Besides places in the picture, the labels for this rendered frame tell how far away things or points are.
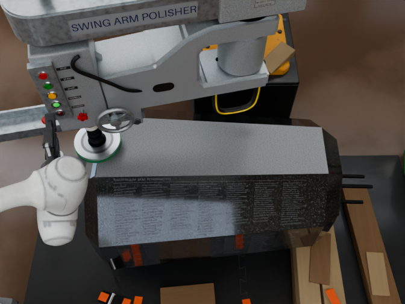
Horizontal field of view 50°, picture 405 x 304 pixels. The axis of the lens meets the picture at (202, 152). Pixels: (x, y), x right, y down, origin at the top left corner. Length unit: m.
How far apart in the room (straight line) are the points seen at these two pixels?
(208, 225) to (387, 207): 1.40
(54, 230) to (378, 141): 2.57
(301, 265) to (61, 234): 1.62
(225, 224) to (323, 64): 1.99
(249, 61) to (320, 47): 2.15
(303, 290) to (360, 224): 0.62
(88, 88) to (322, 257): 1.62
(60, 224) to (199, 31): 0.78
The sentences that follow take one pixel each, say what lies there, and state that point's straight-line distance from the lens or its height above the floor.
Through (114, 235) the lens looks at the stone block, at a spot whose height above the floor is 0.65.
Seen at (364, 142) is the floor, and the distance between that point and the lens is 3.30.
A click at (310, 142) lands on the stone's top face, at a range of 2.14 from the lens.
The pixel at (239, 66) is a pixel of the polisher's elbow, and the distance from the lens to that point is 1.72.
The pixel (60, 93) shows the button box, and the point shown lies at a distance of 1.62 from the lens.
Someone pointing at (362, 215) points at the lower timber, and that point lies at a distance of 2.91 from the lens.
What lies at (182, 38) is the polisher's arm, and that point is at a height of 1.52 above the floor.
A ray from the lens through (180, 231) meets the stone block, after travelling 2.08.
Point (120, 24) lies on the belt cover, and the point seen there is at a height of 1.65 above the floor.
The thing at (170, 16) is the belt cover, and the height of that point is 1.65.
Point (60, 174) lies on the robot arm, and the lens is 1.09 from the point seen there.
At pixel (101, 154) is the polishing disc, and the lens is 2.03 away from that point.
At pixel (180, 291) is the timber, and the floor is 0.13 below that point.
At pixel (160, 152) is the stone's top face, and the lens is 2.06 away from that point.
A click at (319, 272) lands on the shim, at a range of 2.56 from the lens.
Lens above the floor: 2.58
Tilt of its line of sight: 58 degrees down
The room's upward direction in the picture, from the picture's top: straight up
